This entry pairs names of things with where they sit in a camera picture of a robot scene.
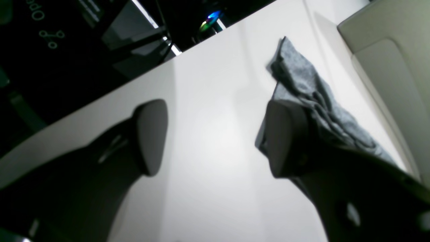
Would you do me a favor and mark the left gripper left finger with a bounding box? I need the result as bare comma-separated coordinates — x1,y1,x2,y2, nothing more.
1,99,168,242

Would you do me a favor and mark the white chair at table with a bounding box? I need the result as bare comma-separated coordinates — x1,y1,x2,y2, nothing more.
337,0,430,187

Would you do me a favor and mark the grey t-shirt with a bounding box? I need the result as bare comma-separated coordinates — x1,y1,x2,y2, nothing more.
256,37,404,177

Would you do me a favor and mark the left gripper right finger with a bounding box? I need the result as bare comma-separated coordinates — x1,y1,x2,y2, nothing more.
265,100,430,242

